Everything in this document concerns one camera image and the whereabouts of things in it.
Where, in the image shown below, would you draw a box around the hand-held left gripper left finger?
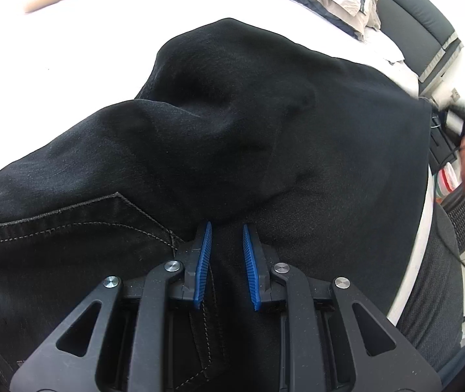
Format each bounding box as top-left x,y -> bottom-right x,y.
9,220 -> 217,392

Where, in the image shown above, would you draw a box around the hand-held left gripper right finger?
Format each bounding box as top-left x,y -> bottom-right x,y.
241,223 -> 442,392

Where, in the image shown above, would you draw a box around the white bed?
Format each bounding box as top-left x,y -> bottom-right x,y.
0,0 -> 439,331

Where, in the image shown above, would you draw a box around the black ribbed grille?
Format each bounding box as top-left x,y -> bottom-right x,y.
445,194 -> 465,250

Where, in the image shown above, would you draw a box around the grey upholstered headboard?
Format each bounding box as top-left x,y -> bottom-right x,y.
373,0 -> 462,86

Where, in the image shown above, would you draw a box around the black denim pants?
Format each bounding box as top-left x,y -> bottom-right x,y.
0,17 -> 435,392

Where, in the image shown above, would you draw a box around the striped cloth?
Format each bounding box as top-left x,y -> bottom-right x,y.
437,162 -> 459,205

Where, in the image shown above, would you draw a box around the white pillow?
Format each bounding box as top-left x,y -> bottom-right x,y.
363,28 -> 405,67

